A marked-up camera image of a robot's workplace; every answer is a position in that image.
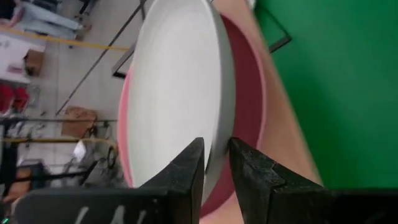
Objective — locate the green table mat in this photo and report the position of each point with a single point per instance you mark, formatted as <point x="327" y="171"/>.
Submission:
<point x="342" y="93"/>

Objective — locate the white table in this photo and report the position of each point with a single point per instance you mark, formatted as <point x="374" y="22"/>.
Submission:
<point x="12" y="53"/>

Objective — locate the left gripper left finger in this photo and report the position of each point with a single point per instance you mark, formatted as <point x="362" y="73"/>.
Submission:
<point x="183" y="186"/>

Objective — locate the red chair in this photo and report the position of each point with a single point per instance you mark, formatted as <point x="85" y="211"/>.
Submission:
<point x="21" y="99"/>
<point x="6" y="99"/>

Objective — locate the wooden shelf black frame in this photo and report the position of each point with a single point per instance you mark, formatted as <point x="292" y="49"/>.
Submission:
<point x="286" y="133"/>

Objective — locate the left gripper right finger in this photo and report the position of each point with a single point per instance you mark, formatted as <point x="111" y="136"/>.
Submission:
<point x="255" y="186"/>

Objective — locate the white plate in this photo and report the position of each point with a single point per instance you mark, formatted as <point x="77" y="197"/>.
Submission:
<point x="174" y="93"/>

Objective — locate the cardboard box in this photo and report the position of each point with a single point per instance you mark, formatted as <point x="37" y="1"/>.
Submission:
<point x="77" y="123"/>
<point x="34" y="62"/>

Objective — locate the rose pink plate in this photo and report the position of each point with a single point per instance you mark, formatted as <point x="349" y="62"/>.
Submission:
<point x="248" y="93"/>

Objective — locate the person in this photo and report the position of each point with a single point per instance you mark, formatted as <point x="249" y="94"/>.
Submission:
<point x="46" y="20"/>

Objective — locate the black metal rack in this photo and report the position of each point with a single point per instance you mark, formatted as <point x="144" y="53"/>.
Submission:
<point x="6" y="168"/>

